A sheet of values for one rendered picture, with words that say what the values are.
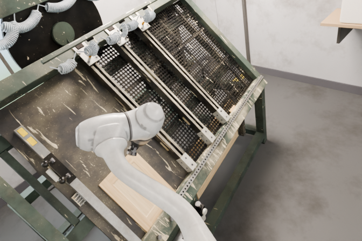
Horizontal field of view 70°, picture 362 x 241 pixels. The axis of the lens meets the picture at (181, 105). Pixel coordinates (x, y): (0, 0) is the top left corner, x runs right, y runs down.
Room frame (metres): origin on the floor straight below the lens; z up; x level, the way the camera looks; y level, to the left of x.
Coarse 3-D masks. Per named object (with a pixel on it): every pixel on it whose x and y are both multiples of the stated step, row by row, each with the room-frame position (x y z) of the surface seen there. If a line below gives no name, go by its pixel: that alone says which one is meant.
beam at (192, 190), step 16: (256, 80) 2.14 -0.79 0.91; (256, 96) 1.98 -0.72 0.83; (240, 112) 1.77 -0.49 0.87; (208, 144) 1.47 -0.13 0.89; (224, 144) 1.47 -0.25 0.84; (208, 160) 1.33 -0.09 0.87; (176, 192) 1.11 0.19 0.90; (192, 192) 1.11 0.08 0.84; (160, 224) 0.92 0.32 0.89; (176, 224) 0.93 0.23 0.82; (144, 240) 0.84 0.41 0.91; (160, 240) 0.84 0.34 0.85
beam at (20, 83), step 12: (168, 0) 2.44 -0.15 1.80; (144, 12) 2.21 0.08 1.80; (156, 12) 2.38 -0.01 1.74; (120, 24) 2.01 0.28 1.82; (84, 36) 1.81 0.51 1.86; (96, 36) 1.85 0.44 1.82; (60, 48) 1.67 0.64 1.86; (60, 60) 1.60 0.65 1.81; (24, 72) 1.46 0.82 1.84; (36, 72) 1.48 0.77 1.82; (48, 72) 1.51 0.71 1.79; (0, 84) 1.36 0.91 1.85; (12, 84) 1.38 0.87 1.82; (24, 84) 1.40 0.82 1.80; (36, 84) 1.48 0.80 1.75; (0, 96) 1.31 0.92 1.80; (12, 96) 1.35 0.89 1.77; (0, 108) 1.32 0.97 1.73
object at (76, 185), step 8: (24, 128) 1.24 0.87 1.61; (32, 136) 1.21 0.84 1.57; (40, 144) 1.18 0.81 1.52; (40, 152) 1.15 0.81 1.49; (48, 152) 1.15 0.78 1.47; (72, 184) 1.04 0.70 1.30; (80, 184) 1.04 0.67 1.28; (80, 192) 1.01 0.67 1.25; (88, 192) 1.01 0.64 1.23; (88, 200) 0.98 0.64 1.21; (96, 200) 0.98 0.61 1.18; (96, 208) 0.95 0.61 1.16; (104, 208) 0.95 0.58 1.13; (104, 216) 0.92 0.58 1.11; (112, 216) 0.93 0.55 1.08; (112, 224) 0.89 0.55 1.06; (120, 224) 0.90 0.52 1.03; (120, 232) 0.86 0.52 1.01; (128, 232) 0.87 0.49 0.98; (128, 240) 0.83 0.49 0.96; (136, 240) 0.84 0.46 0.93
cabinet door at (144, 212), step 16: (128, 160) 1.23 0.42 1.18; (144, 160) 1.25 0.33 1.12; (112, 176) 1.12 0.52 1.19; (160, 176) 1.18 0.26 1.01; (112, 192) 1.05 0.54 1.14; (128, 192) 1.07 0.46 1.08; (128, 208) 0.99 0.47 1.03; (144, 208) 1.00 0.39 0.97; (160, 208) 1.01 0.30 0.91; (144, 224) 0.92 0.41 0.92
